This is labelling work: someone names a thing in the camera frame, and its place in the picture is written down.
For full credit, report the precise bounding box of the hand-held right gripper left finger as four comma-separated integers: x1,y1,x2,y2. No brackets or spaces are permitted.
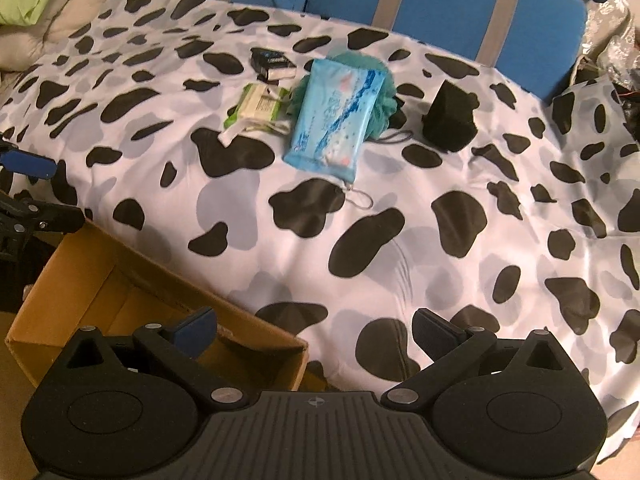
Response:
52,306,251,408

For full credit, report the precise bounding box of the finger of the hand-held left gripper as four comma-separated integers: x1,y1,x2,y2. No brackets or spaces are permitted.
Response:
0,195,86,242
0,143,57,181

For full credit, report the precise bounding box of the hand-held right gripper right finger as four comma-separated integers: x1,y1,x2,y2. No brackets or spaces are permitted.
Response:
381,308,583,408

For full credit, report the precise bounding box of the brown cardboard box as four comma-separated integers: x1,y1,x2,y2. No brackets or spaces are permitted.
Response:
5,220,309,392

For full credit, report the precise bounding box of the black foam sponge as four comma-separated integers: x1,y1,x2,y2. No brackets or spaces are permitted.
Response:
422,79,479,154

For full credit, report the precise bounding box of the teal mesh bath loofah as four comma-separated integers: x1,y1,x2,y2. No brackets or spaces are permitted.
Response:
290,52,414,144

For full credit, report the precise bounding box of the cow-print bed sheet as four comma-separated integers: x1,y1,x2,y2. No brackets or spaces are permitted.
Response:
0,0,640,463

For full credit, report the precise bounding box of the cream quilted blanket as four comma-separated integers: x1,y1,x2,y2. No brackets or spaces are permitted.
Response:
0,0,126,73

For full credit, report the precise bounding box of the green wet wipes packet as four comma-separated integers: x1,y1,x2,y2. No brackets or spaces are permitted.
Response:
218,84,292,147

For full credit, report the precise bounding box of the light blue tissue pack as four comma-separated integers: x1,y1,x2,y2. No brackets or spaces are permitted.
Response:
282,58,389,211

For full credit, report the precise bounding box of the small black box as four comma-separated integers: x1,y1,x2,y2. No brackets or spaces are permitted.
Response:
250,48,297,82

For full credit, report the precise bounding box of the black bag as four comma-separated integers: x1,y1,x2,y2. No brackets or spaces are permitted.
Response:
617,82,640,143

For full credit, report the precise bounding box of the blue striped pillow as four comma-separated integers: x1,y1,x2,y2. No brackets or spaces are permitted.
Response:
117,0,588,106

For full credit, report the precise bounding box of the clear plastic bag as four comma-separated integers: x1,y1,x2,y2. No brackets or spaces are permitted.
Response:
595,25,640,88

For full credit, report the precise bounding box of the silver patterned cloth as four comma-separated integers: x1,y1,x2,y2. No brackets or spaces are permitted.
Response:
580,0,640,73

